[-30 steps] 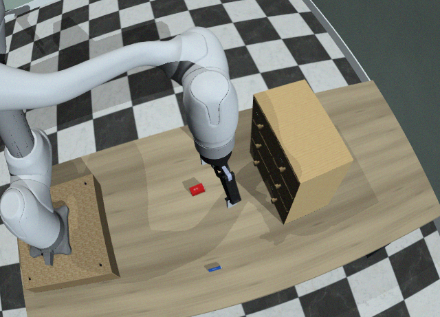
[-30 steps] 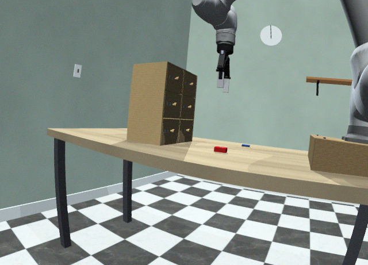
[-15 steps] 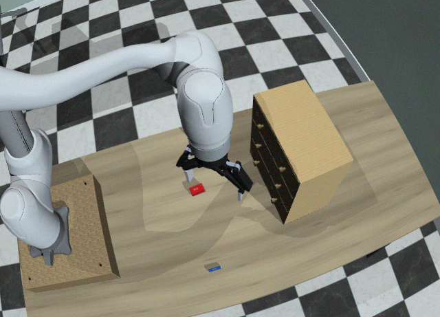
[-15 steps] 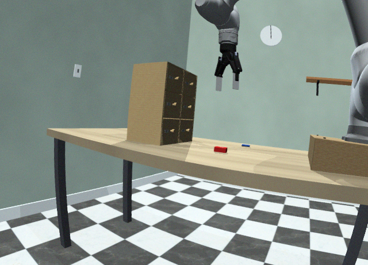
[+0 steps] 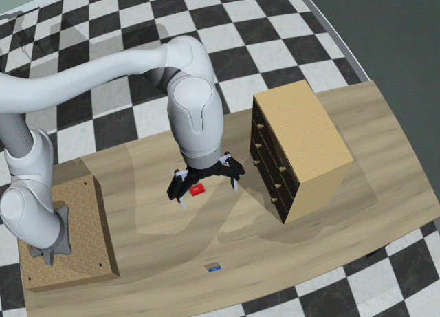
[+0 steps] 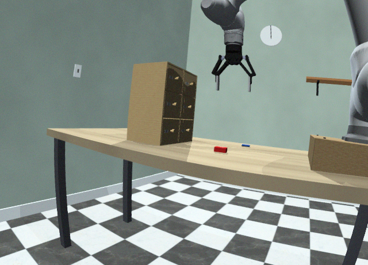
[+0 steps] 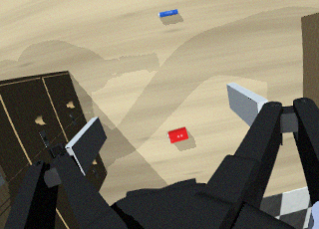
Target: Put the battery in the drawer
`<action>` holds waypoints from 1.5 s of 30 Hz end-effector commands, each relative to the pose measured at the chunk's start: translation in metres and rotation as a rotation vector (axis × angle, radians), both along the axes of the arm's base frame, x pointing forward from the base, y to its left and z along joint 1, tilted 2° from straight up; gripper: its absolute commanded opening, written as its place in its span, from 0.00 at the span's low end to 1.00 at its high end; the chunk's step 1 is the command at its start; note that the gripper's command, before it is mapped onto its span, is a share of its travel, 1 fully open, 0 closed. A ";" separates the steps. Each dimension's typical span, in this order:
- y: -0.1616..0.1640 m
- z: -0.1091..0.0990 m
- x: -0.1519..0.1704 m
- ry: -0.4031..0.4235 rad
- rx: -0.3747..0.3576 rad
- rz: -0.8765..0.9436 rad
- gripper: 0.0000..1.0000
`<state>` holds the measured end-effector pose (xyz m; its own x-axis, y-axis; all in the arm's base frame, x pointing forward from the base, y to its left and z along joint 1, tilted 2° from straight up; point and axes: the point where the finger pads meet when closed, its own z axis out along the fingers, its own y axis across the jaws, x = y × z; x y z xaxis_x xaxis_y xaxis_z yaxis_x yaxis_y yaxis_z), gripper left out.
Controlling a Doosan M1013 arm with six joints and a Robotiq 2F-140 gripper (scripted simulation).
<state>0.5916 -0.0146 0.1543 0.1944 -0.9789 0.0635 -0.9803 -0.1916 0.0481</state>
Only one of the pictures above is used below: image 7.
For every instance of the red nine-volt battery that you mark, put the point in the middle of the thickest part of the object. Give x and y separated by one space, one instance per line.
177 135

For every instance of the small wooden chest of drawers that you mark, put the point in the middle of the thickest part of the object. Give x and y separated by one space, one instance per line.
23 79

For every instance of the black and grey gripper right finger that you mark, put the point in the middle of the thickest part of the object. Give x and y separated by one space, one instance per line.
244 176

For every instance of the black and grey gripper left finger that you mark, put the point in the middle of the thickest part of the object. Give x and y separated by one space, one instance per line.
35 204

